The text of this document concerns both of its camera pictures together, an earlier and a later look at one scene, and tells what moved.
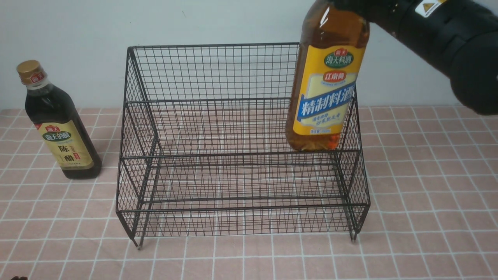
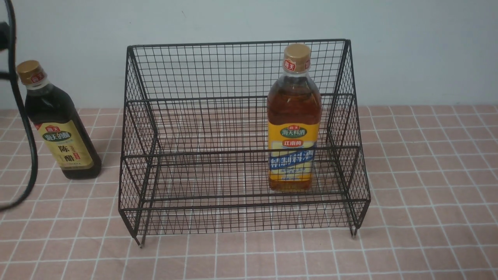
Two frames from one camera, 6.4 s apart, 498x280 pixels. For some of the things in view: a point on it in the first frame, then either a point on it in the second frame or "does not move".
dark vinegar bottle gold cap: [55, 114] does not move
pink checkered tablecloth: [432, 177] does not move
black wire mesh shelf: [204, 151] does not move
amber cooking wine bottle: [332, 45] -> [294, 111]
